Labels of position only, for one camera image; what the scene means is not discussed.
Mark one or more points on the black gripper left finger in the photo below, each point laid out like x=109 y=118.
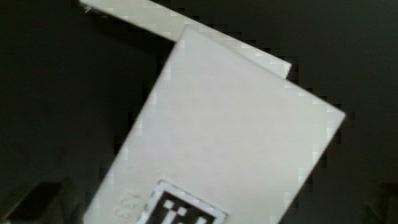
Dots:
x=48 y=205

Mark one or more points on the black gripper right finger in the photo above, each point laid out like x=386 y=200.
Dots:
x=380 y=204

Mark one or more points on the white cabinet top block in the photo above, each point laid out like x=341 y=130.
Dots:
x=224 y=144

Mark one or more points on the white cabinet body box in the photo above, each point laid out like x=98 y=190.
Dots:
x=162 y=21

